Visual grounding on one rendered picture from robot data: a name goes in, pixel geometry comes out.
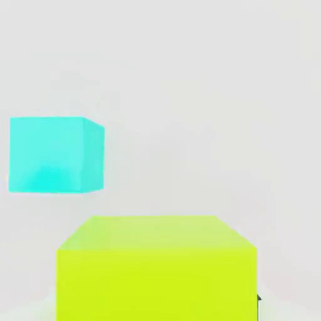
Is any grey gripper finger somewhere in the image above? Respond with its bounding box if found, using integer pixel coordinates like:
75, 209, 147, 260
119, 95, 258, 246
256, 293, 284, 321

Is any small cyan cube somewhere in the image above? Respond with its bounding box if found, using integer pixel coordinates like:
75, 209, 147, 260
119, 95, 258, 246
8, 115, 105, 194

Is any small yellow cube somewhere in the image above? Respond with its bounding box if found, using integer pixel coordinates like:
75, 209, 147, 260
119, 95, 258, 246
56, 214, 258, 321

